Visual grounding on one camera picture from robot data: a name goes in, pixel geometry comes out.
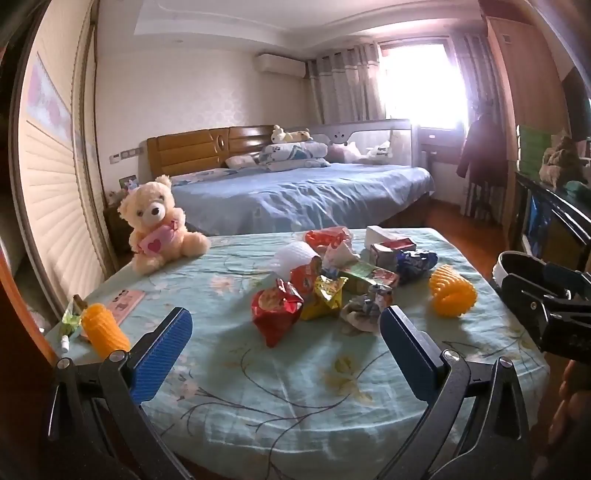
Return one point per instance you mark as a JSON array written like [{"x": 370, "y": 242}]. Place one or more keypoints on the green snack packet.
[{"x": 374, "y": 277}]

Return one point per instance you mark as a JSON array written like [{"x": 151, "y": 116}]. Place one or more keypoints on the brown plush toy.
[{"x": 561, "y": 159}]

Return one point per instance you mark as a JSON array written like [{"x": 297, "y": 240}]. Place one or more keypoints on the wooden headboard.
[{"x": 194, "y": 145}]

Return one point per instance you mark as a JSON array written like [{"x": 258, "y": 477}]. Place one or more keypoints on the person's right hand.
[{"x": 572, "y": 410}]

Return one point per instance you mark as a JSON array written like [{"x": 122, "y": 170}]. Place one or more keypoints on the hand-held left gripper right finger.
[{"x": 406, "y": 350}]

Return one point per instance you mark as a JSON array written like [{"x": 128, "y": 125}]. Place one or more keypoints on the white air conditioner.
[{"x": 281, "y": 64}]

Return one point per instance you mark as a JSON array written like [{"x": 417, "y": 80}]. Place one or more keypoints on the red round snack packet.
[{"x": 304, "y": 277}]

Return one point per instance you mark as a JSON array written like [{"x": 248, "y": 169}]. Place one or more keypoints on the stack of green boxes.
[{"x": 531, "y": 147}]

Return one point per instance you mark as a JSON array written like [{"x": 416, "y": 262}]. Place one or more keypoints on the bright window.
[{"x": 422, "y": 83}]

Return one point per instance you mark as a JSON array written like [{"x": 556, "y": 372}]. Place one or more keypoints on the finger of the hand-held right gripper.
[
  {"x": 570, "y": 284},
  {"x": 526, "y": 302}
]

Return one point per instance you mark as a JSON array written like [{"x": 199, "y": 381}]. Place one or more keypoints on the wooden wardrobe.
[{"x": 531, "y": 92}]

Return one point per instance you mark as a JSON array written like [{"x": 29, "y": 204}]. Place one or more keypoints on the green candy wrapper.
[{"x": 71, "y": 321}]

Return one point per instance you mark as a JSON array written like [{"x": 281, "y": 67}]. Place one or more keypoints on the blue patterned pillow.
[{"x": 293, "y": 154}]

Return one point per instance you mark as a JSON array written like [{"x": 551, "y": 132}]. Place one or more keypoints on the wooden nightstand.
[{"x": 117, "y": 226}]

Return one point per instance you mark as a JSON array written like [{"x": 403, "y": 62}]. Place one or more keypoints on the grey crumpled wrapper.
[{"x": 362, "y": 309}]

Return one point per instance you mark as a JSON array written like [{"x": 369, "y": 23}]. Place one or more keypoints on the small white plush toy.
[{"x": 379, "y": 150}]

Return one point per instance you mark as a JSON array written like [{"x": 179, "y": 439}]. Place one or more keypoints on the white foam block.
[{"x": 378, "y": 235}]

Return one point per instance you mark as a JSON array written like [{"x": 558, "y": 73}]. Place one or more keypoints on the grey curtain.
[
  {"x": 344, "y": 83},
  {"x": 466, "y": 69}
]

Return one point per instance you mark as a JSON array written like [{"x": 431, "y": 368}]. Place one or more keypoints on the coat rack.
[{"x": 478, "y": 201}]

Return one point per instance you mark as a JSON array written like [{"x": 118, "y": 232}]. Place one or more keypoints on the bed with blue sheet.
[{"x": 300, "y": 198}]

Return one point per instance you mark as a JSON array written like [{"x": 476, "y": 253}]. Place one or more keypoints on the dark red coat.
[{"x": 482, "y": 150}]

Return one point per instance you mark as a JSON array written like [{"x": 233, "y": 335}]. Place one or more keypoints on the yellow snack bag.
[{"x": 325, "y": 297}]

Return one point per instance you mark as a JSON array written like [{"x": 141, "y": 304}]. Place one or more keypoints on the white louvered closet door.
[{"x": 55, "y": 184}]

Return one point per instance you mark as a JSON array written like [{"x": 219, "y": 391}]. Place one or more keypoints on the white yellow plush toy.
[{"x": 288, "y": 134}]

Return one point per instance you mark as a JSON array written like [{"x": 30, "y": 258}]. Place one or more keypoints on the flat blue pillow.
[{"x": 203, "y": 176}]

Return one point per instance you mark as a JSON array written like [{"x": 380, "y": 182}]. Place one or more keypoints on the small white pillow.
[{"x": 240, "y": 161}]

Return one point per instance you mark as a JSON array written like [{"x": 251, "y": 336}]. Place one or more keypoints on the white red paper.
[{"x": 339, "y": 256}]

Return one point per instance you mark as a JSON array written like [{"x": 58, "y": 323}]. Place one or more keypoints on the small white tube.
[{"x": 64, "y": 345}]

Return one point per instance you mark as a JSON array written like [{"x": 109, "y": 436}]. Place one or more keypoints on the green folded cloth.
[{"x": 579, "y": 188}]

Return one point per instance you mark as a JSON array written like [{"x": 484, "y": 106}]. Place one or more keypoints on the blue plastic bag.
[{"x": 415, "y": 265}]

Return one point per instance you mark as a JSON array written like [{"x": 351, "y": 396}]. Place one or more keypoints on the red white carton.
[{"x": 392, "y": 251}]

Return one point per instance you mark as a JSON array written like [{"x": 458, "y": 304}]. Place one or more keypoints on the pink card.
[{"x": 122, "y": 304}]

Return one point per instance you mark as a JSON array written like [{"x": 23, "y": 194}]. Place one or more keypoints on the wall switch panel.
[{"x": 123, "y": 155}]

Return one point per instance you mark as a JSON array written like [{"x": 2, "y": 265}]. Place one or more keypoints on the floral green tablecloth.
[{"x": 286, "y": 392}]

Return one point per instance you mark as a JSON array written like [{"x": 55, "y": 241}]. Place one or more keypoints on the red snack bag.
[{"x": 274, "y": 311}]

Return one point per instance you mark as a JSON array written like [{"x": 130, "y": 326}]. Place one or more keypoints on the yellow ribbed plastic toy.
[{"x": 452, "y": 290}]

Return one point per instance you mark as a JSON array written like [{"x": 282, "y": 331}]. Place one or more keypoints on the cream teddy bear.
[{"x": 152, "y": 212}]

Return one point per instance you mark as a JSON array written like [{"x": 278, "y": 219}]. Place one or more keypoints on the white round trash bin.
[{"x": 497, "y": 272}]

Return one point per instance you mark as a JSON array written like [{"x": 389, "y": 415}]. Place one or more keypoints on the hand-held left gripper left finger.
[{"x": 161, "y": 350}]

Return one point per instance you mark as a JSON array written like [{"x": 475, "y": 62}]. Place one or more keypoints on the desk under window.
[{"x": 438, "y": 147}]

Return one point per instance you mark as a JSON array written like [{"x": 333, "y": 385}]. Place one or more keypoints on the orange corn toy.
[{"x": 104, "y": 332}]

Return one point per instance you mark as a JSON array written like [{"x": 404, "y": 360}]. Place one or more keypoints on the grey bed guard rail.
[{"x": 369, "y": 134}]

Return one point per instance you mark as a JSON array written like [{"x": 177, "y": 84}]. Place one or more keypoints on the small photo frame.
[{"x": 128, "y": 182}]

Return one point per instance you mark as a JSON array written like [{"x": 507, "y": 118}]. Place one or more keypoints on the pink plush toy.
[{"x": 344, "y": 152}]

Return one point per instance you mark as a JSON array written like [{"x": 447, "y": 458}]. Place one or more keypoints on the red plastic bag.
[{"x": 325, "y": 237}]

